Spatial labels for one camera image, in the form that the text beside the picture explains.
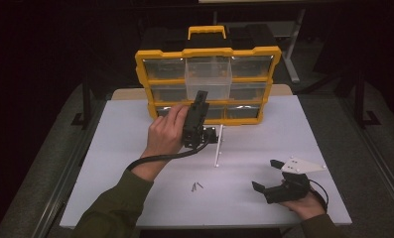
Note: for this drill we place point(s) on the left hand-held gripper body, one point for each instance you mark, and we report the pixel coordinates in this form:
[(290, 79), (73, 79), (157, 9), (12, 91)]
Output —
[(194, 129)]

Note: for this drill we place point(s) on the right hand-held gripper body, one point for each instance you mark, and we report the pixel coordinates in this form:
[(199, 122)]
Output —
[(293, 188)]

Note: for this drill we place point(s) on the clear plastic pulled drawer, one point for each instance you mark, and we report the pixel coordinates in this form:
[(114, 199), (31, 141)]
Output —
[(207, 77)]

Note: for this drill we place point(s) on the yellow drawer organizer cabinet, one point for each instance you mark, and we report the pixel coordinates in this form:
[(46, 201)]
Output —
[(158, 53)]

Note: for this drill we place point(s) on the person's right hand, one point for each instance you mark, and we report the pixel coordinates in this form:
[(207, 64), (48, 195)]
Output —
[(307, 206)]

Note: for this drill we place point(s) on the person's left hand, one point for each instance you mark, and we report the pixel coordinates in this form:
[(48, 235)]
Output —
[(164, 132)]

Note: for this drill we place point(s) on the set of clear cabinet drawers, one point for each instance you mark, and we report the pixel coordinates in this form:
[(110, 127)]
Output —
[(164, 68)]

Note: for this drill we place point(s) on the black metal stand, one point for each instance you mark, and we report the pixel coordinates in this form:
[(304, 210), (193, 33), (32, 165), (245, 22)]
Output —
[(86, 99), (360, 99)]

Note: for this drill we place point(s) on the metal frame rail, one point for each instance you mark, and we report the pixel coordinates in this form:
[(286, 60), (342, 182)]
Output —
[(64, 185), (383, 172)]

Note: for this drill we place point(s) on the white metal table frame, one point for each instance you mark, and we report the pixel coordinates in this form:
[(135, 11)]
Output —
[(292, 56)]

